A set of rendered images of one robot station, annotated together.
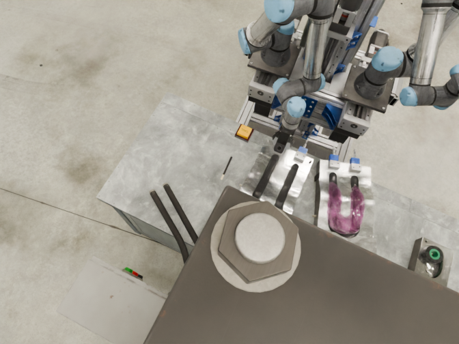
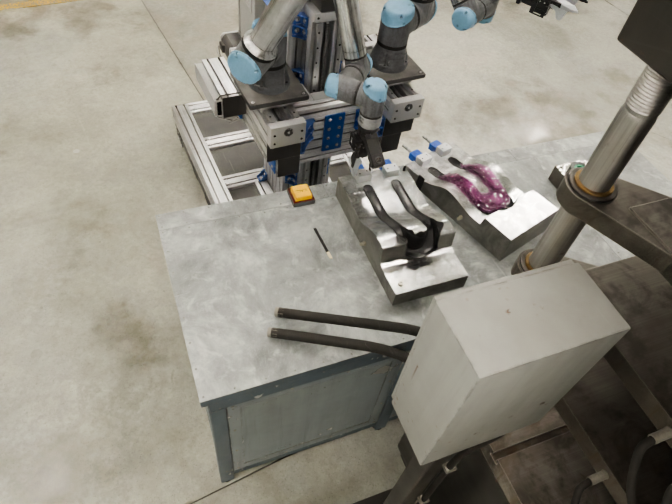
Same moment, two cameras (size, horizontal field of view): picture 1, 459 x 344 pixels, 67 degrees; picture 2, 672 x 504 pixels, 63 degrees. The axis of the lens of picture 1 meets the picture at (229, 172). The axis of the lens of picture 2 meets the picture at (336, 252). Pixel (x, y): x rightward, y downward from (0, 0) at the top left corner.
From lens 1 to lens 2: 0.91 m
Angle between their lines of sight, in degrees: 29
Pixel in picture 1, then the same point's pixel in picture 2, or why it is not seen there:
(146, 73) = (25, 275)
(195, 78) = (110, 236)
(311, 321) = not seen: outside the picture
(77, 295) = (477, 342)
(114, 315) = (535, 324)
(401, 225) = (525, 175)
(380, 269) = not seen: outside the picture
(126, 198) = (243, 368)
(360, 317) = not seen: outside the picture
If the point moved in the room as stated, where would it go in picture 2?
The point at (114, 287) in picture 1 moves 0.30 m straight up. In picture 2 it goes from (498, 301) to (577, 167)
